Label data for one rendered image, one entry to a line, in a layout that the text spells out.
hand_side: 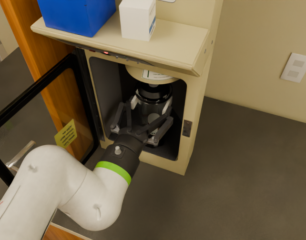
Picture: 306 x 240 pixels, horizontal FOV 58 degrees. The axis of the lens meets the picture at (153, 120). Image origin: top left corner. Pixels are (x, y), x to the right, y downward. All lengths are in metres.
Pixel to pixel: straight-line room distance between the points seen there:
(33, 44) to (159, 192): 0.58
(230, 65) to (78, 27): 0.73
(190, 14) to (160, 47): 0.09
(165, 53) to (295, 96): 0.80
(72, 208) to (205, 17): 0.45
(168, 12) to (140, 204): 0.60
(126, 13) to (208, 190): 0.66
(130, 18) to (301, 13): 0.64
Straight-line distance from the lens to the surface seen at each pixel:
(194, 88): 0.65
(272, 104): 1.24
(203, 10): 0.54
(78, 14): 0.51
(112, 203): 0.61
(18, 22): 0.65
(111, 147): 0.68
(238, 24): 1.04
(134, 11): 0.49
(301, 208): 1.04
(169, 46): 0.50
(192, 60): 0.47
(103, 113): 0.88
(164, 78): 0.70
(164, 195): 0.94
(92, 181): 0.60
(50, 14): 0.55
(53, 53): 0.75
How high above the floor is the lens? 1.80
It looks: 51 degrees down
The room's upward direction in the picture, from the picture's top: straight up
